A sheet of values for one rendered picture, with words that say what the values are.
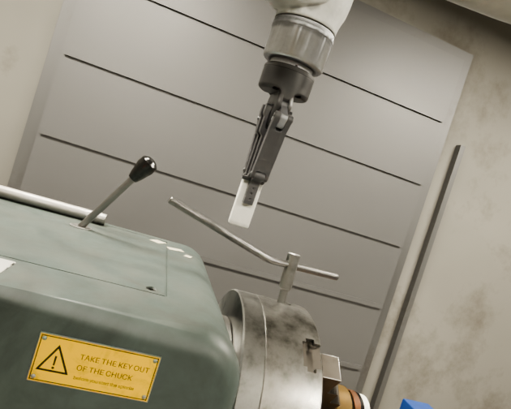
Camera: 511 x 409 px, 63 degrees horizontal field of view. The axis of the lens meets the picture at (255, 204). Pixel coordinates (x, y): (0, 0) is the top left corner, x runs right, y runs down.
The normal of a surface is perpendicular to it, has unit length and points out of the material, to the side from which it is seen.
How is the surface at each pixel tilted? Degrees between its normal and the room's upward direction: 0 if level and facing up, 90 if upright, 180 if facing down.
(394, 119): 90
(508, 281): 90
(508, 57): 90
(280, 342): 36
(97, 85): 90
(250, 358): 50
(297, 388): 58
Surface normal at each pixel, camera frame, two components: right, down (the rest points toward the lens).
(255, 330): 0.37, -0.74
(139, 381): 0.21, 0.09
